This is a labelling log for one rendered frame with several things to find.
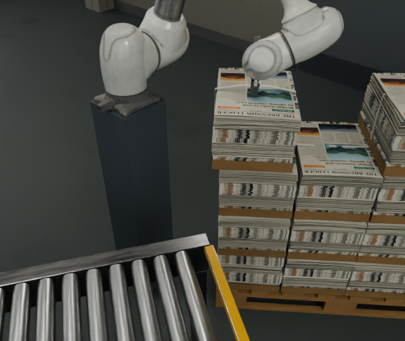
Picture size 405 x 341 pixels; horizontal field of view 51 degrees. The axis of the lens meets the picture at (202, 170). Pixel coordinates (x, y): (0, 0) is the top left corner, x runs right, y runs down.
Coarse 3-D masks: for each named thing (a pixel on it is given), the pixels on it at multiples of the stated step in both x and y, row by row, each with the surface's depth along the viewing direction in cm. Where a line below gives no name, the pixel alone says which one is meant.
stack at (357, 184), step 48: (336, 144) 167; (240, 192) 159; (288, 192) 157; (336, 192) 157; (384, 192) 156; (240, 240) 175; (288, 240) 180; (336, 240) 171; (384, 240) 169; (336, 288) 190; (384, 288) 188
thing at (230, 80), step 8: (224, 72) 164; (232, 72) 164; (240, 72) 164; (280, 72) 165; (288, 72) 165; (224, 80) 159; (232, 80) 159; (240, 80) 159; (248, 80) 159; (264, 80) 160; (272, 80) 160; (280, 80) 160; (288, 80) 160
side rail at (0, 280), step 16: (176, 240) 130; (192, 240) 130; (208, 240) 131; (96, 256) 125; (112, 256) 125; (128, 256) 125; (144, 256) 125; (192, 256) 130; (16, 272) 120; (32, 272) 120; (48, 272) 120; (64, 272) 120; (80, 272) 122; (128, 272) 127; (176, 272) 133; (32, 288) 120; (80, 288) 126; (32, 304) 124
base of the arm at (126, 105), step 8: (96, 96) 158; (104, 96) 157; (112, 96) 151; (120, 96) 150; (128, 96) 150; (136, 96) 151; (144, 96) 154; (152, 96) 158; (160, 96) 159; (104, 104) 150; (112, 104) 151; (120, 104) 151; (128, 104) 151; (136, 104) 152; (144, 104) 155; (120, 112) 150; (128, 112) 149
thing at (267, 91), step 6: (222, 90) 154; (228, 90) 154; (234, 90) 153; (240, 90) 153; (246, 90) 153; (258, 90) 153; (264, 90) 153; (270, 90) 153; (276, 90) 153; (282, 90) 153; (294, 90) 154
